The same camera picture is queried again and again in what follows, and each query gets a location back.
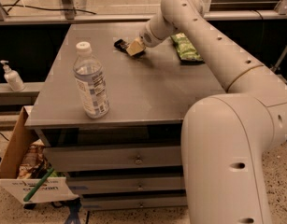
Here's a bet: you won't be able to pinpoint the bottom grey drawer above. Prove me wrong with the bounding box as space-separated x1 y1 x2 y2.
81 196 187 211

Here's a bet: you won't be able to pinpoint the snack packets in box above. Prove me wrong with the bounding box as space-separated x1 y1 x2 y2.
17 140 51 179

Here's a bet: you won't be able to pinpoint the green stick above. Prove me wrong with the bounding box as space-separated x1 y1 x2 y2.
23 168 54 202

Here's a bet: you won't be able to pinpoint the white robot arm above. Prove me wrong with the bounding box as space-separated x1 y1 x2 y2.
129 0 287 224

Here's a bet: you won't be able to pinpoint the grey drawer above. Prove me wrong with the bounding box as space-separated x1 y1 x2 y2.
67 175 185 194
44 146 181 172
81 196 187 211

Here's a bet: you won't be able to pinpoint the white pump sanitizer bottle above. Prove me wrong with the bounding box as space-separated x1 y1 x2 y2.
0 60 25 91

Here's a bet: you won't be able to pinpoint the black cable on shelf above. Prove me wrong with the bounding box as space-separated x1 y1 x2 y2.
2 4 97 16

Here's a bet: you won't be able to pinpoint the grey metal frame rail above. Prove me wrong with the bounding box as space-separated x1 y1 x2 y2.
0 9 287 26

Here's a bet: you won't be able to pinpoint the cardboard box with snacks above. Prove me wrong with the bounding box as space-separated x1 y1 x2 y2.
0 105 78 204

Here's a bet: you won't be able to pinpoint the middle grey drawer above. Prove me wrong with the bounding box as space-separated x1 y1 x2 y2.
67 175 185 194

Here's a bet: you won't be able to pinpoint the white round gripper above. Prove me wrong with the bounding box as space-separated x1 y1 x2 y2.
126 22 162 56

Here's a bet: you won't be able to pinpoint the black rxbar chocolate bar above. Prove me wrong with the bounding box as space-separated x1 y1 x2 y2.
113 38 146 58

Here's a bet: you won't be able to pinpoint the clear plastic water bottle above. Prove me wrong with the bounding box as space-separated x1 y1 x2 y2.
73 41 109 119

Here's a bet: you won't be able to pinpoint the green chips bag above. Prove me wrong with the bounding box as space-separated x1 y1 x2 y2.
171 33 203 62

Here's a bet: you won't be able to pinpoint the grey drawer cabinet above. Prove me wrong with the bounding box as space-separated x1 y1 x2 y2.
26 22 222 200

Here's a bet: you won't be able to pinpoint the top grey drawer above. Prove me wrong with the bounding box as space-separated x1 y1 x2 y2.
44 146 181 172

